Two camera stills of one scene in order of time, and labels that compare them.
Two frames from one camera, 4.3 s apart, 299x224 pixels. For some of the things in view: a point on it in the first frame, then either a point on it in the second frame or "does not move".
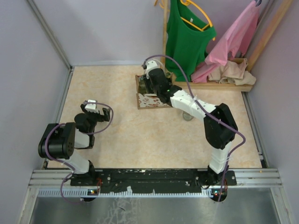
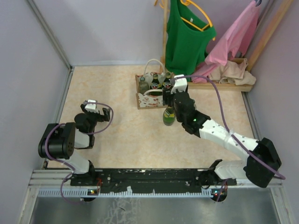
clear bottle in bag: (142, 85) does not move
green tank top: (188, 34) does not move
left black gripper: (106, 112) does not move
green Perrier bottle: (168, 74) → (169, 117)
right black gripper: (147, 80) → (167, 95)
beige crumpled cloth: (234, 73) does not move
